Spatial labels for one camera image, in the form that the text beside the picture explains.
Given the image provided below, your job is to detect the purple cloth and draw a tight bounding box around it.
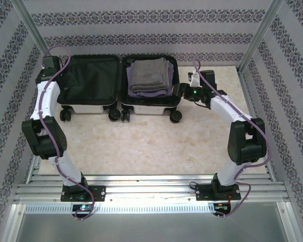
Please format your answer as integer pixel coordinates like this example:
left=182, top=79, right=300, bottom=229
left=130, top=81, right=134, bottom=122
left=127, top=63, right=174, bottom=98

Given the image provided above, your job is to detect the grey towel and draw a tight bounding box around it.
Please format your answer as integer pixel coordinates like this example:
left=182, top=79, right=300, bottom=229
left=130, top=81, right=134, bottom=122
left=126, top=57, right=170, bottom=93

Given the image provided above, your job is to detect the white hard-shell suitcase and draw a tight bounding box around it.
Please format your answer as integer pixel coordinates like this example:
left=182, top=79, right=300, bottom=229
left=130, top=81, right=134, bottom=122
left=56, top=54, right=184, bottom=124

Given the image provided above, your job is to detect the grey metal sheet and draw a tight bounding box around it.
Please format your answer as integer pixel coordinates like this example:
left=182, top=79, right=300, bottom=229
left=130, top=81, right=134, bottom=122
left=15, top=214, right=288, bottom=242

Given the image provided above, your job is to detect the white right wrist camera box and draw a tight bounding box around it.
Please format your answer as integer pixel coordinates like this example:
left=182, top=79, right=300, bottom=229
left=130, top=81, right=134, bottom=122
left=188, top=71, right=200, bottom=88

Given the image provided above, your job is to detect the aluminium corner post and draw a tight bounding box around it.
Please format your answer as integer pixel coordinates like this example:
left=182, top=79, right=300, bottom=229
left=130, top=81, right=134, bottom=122
left=11, top=0, right=64, bottom=76
left=237, top=0, right=286, bottom=74

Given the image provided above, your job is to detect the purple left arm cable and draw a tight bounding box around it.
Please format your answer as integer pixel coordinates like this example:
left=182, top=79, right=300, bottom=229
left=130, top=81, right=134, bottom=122
left=39, top=45, right=96, bottom=221

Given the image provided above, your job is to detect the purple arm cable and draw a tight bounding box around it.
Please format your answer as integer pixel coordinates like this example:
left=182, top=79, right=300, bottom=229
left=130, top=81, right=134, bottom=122
left=193, top=57, right=273, bottom=219
left=39, top=45, right=96, bottom=221

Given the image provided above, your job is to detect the aluminium side rail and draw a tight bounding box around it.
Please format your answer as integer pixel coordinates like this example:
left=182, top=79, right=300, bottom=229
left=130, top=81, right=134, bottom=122
left=27, top=72, right=64, bottom=177
left=238, top=68, right=277, bottom=181

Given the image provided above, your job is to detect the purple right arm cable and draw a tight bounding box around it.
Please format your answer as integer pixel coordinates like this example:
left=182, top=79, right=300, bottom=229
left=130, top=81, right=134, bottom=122
left=193, top=57, right=273, bottom=219

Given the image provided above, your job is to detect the aluminium mounting rail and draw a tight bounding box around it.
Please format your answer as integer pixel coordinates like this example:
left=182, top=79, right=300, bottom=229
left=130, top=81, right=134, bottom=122
left=14, top=173, right=291, bottom=205

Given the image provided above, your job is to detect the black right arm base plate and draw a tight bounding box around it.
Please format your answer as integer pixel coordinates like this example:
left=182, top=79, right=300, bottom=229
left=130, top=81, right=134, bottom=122
left=195, top=184, right=241, bottom=202

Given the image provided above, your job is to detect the slotted metal cable duct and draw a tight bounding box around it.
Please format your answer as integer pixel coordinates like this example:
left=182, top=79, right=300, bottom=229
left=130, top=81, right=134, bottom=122
left=24, top=203, right=215, bottom=215

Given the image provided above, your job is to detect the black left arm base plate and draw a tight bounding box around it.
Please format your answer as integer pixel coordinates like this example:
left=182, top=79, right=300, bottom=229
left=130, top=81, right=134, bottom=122
left=60, top=185, right=106, bottom=202

